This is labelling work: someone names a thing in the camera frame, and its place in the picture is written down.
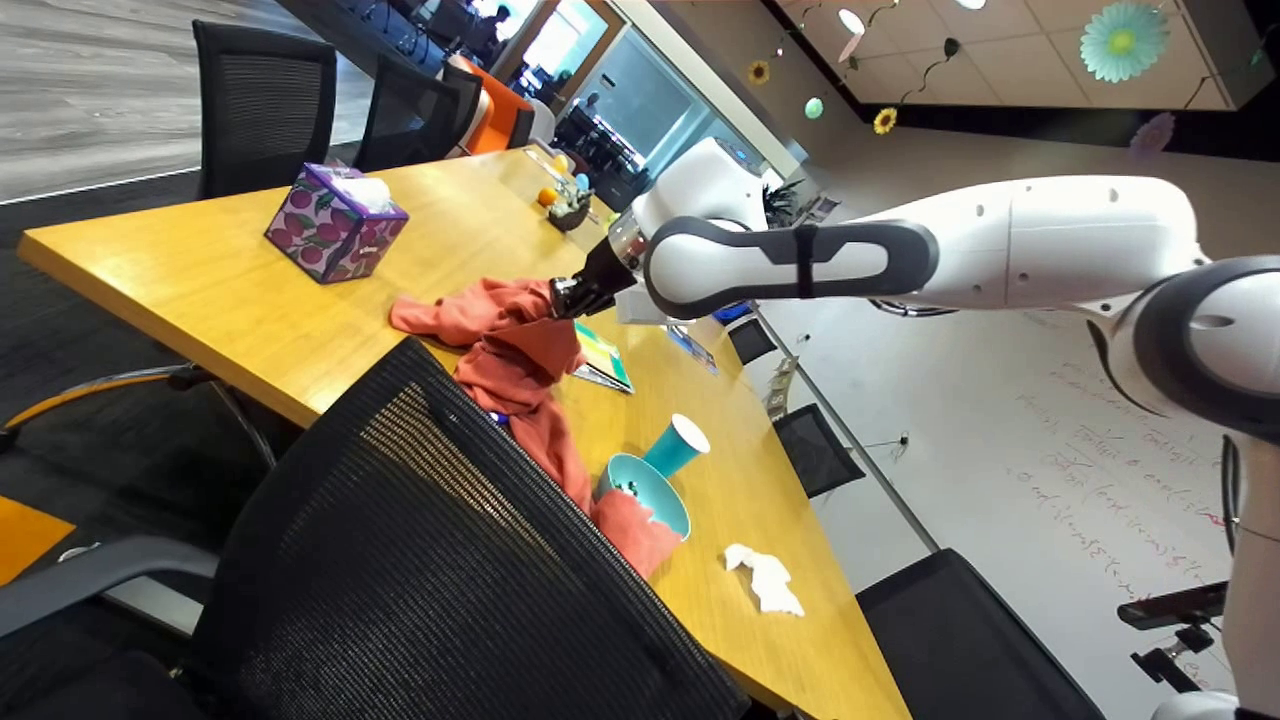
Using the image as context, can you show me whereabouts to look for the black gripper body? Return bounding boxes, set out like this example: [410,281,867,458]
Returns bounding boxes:
[573,245,642,322]

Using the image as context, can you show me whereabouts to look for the orange sweatshirt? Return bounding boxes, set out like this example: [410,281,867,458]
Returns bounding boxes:
[389,271,689,584]

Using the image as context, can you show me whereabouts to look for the orange chair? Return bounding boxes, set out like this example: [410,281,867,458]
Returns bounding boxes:
[446,54,537,158]

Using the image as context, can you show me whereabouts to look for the black mesh office chair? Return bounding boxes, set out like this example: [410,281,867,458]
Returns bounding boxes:
[0,334,754,720]

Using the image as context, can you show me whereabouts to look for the chair with wooden armrest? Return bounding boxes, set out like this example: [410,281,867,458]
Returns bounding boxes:
[0,361,284,553]

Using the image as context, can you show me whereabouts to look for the colourful picture book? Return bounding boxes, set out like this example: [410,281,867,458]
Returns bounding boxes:
[573,318,642,400]

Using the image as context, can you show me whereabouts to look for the small black bowl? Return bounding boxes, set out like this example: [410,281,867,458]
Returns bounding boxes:
[544,187,596,237]

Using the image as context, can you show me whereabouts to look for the blue patterned packet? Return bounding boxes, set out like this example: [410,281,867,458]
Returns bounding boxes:
[660,318,721,372]

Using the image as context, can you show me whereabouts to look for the teal paper cup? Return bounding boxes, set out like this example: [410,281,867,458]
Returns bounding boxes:
[642,409,715,479]

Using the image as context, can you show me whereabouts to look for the teal bowl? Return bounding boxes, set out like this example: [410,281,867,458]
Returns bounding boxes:
[594,452,698,540]

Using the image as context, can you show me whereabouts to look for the green potted plant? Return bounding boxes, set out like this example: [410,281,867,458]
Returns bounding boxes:
[765,177,840,230]

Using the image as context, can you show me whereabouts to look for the purple patterned tissue box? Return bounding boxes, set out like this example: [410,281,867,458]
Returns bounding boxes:
[260,162,410,287]

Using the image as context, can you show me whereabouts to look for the blue sofa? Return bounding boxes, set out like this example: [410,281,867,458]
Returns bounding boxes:
[284,0,454,80]

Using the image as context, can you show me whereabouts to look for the white crumpled tissue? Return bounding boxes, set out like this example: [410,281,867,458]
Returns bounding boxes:
[721,540,808,619]

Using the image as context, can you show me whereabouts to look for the teal paper flower decoration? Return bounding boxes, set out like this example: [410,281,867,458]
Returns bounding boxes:
[1078,0,1175,83]

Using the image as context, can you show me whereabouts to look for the orange seat cushion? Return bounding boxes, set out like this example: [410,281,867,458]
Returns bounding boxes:
[0,492,79,588]

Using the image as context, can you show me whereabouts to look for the black stereo camera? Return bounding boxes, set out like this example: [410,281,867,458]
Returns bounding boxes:
[1118,581,1233,638]

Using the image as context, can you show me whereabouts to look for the black camera tripod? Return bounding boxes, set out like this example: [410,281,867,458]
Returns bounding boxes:
[1131,624,1237,702]

